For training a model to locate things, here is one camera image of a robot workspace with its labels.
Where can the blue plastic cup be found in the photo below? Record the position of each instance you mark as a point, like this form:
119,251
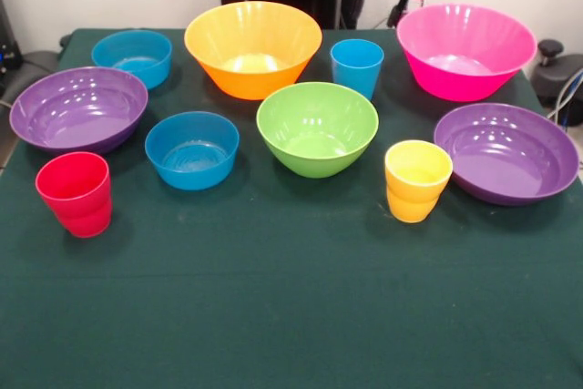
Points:
357,74

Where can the pink plastic bowl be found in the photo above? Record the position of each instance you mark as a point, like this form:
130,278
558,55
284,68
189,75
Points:
462,79

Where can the orange plastic bowl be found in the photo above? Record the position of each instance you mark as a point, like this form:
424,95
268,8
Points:
252,43

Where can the green plastic bowl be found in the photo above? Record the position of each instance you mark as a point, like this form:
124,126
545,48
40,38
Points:
316,161

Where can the black clamp with knob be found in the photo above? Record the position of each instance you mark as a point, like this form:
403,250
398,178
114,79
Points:
558,72

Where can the purple plastic bowl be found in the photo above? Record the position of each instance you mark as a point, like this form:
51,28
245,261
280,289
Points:
505,166
77,120

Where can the yellow plastic cup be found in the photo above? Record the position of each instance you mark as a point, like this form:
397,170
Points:
412,202

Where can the small blue plastic bowl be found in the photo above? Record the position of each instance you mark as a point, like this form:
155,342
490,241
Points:
193,175
155,72

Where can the dark green tablecloth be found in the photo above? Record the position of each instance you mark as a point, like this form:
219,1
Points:
291,298

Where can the small black table clamp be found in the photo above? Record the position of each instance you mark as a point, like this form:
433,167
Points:
66,39

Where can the grey rounded base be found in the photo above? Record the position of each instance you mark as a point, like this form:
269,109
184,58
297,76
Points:
38,65

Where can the red plastic cup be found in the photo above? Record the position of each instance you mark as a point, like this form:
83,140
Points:
79,211

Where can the black equipment box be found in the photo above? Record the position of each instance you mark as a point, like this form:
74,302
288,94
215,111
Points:
8,52

